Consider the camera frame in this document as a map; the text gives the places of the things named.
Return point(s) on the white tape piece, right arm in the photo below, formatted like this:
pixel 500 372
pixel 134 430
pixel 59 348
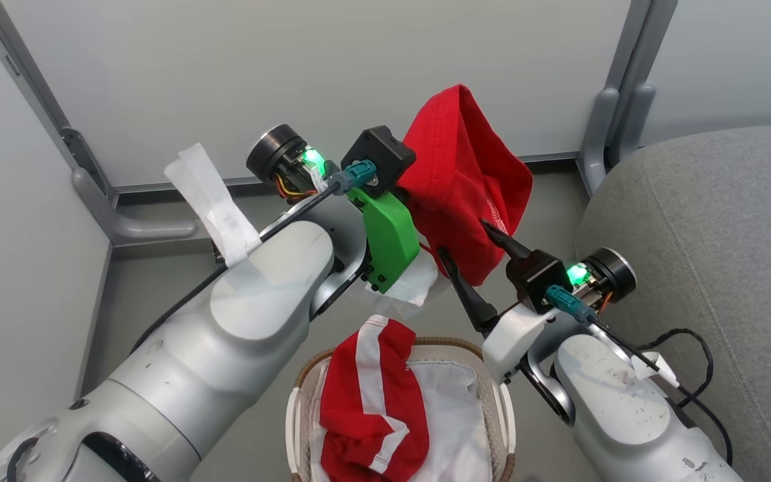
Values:
pixel 653 367

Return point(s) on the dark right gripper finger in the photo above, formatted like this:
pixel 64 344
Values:
pixel 469 294
pixel 509 246

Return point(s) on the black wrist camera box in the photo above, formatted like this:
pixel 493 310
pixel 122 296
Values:
pixel 536 278
pixel 379 157

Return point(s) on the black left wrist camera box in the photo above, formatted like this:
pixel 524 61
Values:
pixel 379 157

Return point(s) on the white crumpled cloth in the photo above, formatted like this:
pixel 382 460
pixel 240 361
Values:
pixel 412 284

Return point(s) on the grey sofa cushion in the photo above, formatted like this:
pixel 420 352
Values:
pixel 713 254

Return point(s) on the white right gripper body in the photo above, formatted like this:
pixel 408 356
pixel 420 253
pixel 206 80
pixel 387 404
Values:
pixel 516 338

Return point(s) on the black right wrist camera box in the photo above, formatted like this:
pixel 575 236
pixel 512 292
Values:
pixel 536 278

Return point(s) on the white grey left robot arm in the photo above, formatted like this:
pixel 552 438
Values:
pixel 225 348

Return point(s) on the red white striped garment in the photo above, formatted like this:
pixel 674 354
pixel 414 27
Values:
pixel 365 415

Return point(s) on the white woven laundry basket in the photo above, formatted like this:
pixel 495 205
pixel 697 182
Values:
pixel 499 408

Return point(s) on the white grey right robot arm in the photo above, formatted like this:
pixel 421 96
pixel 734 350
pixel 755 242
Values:
pixel 620 408

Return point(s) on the white tape strip, left arm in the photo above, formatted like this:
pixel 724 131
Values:
pixel 215 201

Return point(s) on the grey partition frame post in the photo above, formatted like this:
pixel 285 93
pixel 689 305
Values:
pixel 84 167
pixel 616 100

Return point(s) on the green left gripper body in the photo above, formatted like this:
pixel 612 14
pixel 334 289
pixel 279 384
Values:
pixel 389 234

